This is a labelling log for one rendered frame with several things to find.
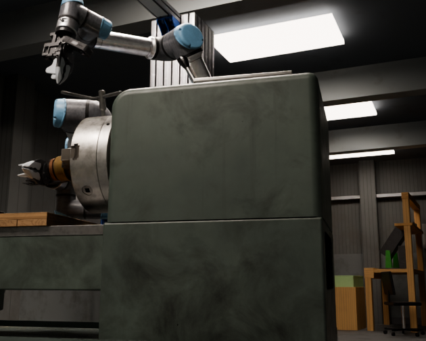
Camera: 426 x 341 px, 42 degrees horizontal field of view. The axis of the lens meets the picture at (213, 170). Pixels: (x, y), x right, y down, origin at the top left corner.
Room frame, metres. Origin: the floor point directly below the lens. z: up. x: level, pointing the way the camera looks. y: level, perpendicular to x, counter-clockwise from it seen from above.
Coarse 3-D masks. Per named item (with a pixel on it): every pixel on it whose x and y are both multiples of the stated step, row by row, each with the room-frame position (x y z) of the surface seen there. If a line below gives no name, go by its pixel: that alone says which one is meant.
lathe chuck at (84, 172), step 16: (80, 128) 1.66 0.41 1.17; (96, 128) 1.64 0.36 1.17; (80, 144) 1.63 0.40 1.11; (96, 144) 1.61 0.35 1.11; (80, 160) 1.62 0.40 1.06; (96, 160) 1.61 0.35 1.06; (80, 176) 1.64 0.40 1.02; (96, 176) 1.63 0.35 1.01; (80, 192) 1.67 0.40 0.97; (96, 192) 1.66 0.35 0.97; (96, 208) 1.73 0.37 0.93
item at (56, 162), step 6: (60, 156) 1.79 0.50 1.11; (48, 162) 1.79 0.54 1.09; (54, 162) 1.78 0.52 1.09; (60, 162) 1.77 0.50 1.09; (48, 168) 1.79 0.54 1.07; (54, 168) 1.78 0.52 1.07; (60, 168) 1.77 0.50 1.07; (48, 174) 1.79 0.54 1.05; (54, 174) 1.79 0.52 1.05; (60, 174) 1.78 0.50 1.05; (66, 174) 1.78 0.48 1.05; (54, 180) 1.82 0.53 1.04; (60, 180) 1.81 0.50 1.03; (66, 180) 1.81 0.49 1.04
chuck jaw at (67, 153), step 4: (76, 144) 1.64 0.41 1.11; (68, 148) 1.66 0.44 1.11; (72, 148) 1.64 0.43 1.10; (76, 148) 1.64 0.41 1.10; (64, 152) 1.66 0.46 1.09; (68, 152) 1.66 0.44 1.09; (72, 152) 1.64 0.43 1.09; (76, 152) 1.63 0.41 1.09; (64, 156) 1.66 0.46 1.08; (68, 156) 1.66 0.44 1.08; (72, 156) 1.64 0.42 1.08; (76, 156) 1.63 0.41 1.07; (64, 160) 1.66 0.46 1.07; (68, 160) 1.66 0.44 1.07; (64, 164) 1.71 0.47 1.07; (68, 164) 1.71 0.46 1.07; (64, 168) 1.76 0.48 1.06; (68, 168) 1.76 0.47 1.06
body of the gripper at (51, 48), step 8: (56, 32) 1.79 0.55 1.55; (64, 32) 1.79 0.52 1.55; (72, 32) 1.79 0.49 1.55; (56, 40) 1.80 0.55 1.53; (48, 48) 1.77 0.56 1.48; (56, 48) 1.77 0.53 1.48; (64, 48) 1.76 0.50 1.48; (48, 56) 1.77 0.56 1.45; (64, 56) 1.77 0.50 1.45; (72, 56) 1.81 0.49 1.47
